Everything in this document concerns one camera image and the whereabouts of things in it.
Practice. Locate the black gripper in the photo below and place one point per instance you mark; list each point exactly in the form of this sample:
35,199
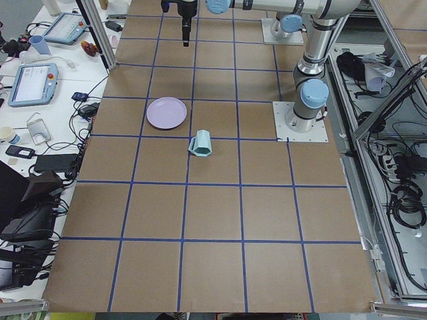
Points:
186,8

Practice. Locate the mint green faceted cup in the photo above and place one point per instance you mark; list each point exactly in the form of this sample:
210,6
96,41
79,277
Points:
200,145

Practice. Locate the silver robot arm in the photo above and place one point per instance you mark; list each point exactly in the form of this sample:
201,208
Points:
327,18
285,25

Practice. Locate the pink plastic cup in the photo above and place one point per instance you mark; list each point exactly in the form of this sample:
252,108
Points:
113,41

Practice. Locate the lavender round plate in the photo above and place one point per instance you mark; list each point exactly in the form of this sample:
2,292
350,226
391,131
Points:
166,113

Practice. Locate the blue plastic cup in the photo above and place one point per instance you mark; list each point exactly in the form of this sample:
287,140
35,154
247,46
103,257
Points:
39,43

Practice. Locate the white paper cup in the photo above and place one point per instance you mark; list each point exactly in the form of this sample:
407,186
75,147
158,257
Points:
9,135

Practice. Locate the red brown toy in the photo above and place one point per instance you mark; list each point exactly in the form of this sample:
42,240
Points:
89,48

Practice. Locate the far blue teach pendant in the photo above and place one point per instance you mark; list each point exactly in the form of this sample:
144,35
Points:
66,29

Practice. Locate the blue teach pendant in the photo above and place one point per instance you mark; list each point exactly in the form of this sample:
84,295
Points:
66,29
34,85

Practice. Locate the small blue device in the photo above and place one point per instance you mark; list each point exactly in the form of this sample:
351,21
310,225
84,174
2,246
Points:
79,96

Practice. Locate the near blue teach pendant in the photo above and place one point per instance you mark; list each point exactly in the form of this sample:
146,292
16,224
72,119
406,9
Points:
34,85

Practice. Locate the open metal tin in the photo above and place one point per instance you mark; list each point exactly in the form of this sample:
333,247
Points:
38,131

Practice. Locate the aluminium frame post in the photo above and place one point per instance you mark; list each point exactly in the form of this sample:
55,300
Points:
91,16

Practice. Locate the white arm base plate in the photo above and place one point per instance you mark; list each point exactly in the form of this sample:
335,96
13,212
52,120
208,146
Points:
290,128
295,39

